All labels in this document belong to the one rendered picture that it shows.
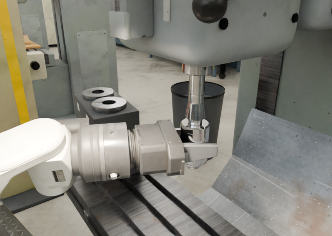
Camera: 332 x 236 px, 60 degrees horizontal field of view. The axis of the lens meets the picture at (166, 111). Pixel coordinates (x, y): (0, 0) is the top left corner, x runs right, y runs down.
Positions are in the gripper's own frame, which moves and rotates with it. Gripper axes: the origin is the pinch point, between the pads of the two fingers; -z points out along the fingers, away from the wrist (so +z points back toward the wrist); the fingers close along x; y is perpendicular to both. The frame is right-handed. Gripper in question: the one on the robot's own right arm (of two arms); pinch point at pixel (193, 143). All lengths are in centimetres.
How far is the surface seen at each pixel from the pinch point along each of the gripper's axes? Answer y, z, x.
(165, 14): -20.8, 6.5, -7.8
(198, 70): -13.0, 0.6, -2.3
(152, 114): 116, -37, 286
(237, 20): -20.4, -0.8, -10.7
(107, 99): 3.3, 13.8, 33.7
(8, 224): 76, 63, 76
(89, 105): 4.7, 18.9, 34.0
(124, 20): -20.2, 11.0, -7.2
